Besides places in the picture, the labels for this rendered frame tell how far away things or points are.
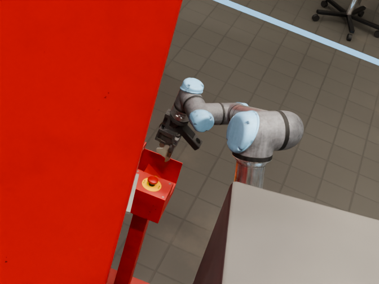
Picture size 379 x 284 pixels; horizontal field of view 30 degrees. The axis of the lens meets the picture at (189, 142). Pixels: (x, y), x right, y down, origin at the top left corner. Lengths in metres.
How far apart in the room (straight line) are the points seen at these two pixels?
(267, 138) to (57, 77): 1.37
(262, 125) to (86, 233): 1.25
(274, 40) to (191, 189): 2.00
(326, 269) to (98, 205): 0.25
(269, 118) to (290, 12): 4.04
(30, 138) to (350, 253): 0.37
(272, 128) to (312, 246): 1.21
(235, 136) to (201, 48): 3.10
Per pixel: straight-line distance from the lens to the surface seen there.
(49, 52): 0.65
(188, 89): 2.39
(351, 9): 6.08
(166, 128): 2.52
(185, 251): 3.49
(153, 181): 2.55
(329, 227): 0.83
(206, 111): 2.33
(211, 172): 3.98
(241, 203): 0.81
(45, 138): 0.71
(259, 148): 1.98
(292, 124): 2.03
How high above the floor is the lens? 2.47
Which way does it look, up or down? 37 degrees down
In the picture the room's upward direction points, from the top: 18 degrees clockwise
